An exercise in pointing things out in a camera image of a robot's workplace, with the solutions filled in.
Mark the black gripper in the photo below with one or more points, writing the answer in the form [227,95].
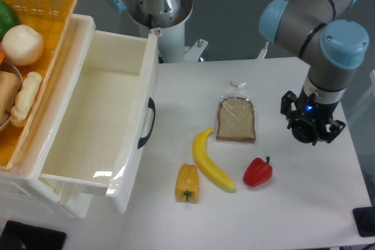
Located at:
[310,121]

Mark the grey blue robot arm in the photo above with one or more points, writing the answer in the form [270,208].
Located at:
[332,47]

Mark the open upper white drawer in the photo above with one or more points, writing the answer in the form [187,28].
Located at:
[95,149]

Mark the white plastic drawer cabinet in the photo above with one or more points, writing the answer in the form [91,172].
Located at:
[22,187]

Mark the bagged bread slice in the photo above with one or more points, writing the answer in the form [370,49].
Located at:
[236,116]

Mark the red bell pepper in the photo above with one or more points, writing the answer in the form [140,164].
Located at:
[258,172]

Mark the black device right edge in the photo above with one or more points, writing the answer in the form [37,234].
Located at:
[364,220]

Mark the yellow banana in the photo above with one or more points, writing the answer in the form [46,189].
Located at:
[208,167]

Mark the yellow bell pepper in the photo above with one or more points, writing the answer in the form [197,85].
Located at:
[187,184]

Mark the orange woven basket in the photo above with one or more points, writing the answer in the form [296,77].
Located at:
[50,19]

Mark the cream peanut shaped toy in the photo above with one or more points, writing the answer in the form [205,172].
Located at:
[25,99]

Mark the white round bun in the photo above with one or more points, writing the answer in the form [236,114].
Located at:
[22,45]

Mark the brown bread roll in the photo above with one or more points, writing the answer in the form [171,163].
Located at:
[10,86]

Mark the green vegetable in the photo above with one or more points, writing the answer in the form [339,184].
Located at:
[9,18]

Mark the black device bottom left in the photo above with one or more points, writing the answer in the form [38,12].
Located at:
[17,235]

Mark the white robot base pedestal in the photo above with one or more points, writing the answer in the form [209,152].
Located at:
[166,20]

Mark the black drawer handle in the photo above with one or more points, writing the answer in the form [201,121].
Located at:
[149,124]

